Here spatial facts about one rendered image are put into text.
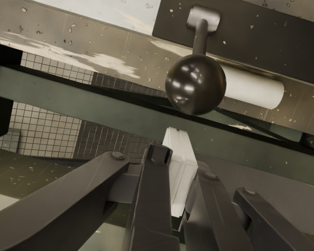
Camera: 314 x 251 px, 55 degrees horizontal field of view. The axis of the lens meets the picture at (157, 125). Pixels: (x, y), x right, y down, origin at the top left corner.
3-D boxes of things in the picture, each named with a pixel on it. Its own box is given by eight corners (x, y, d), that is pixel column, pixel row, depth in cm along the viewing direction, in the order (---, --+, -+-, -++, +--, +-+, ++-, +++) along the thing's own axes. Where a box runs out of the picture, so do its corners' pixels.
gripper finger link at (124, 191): (156, 215, 13) (91, 197, 13) (158, 174, 18) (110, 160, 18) (166, 185, 13) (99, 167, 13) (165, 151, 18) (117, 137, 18)
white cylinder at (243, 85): (197, 86, 33) (267, 107, 33) (200, 89, 30) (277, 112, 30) (206, 60, 32) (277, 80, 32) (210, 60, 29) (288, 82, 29)
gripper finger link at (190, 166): (184, 161, 15) (199, 165, 15) (177, 128, 21) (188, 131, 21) (166, 215, 15) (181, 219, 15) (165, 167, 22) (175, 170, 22)
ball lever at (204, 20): (215, 40, 29) (213, 135, 19) (177, 28, 29) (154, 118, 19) (231, 0, 26) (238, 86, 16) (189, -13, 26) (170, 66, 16)
